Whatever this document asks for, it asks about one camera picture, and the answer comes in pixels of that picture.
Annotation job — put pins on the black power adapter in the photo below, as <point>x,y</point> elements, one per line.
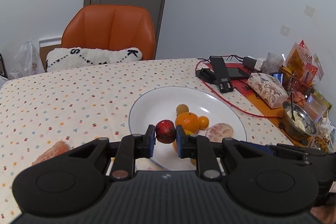
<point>249,62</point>

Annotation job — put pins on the orange basket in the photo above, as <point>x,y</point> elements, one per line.
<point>292,83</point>

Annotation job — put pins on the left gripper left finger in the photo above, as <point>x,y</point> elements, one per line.
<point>128,150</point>

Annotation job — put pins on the translucent plastic bag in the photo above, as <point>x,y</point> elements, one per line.
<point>29,60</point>

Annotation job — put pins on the large orange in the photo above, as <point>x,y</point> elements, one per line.
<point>187,132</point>
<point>189,121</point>

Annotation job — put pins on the black smartphone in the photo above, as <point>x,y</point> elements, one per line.
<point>237,74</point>

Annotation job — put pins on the orange leather chair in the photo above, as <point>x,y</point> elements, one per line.
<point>111,27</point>

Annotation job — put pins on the small red apple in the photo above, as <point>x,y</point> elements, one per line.
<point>165,131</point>

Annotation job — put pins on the peeled pomelo segment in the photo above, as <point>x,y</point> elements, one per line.
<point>219,131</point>
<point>57,149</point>

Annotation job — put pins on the cardboard box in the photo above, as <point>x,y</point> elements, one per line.
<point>45,48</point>

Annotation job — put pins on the clear glass cup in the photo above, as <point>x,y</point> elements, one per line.
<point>272,63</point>

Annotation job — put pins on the steel bowl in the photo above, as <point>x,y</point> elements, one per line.
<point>297,123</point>

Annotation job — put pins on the small yellow kumquat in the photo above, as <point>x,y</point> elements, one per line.
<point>203,122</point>

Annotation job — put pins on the white ceramic plate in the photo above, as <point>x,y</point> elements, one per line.
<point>160,104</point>

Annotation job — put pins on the white fluffy cushion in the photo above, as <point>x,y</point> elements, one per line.
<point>68,58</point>

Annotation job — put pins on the black phone stand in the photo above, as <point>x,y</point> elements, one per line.
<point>218,74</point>

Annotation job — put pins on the floral tablecloth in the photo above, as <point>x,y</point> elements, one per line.
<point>75,106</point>

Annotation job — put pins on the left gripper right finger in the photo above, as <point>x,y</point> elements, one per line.
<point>201,150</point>

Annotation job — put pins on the brown longan fruit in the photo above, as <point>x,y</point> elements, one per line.
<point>182,108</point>

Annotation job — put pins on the right hand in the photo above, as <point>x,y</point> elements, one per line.
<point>326,214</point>

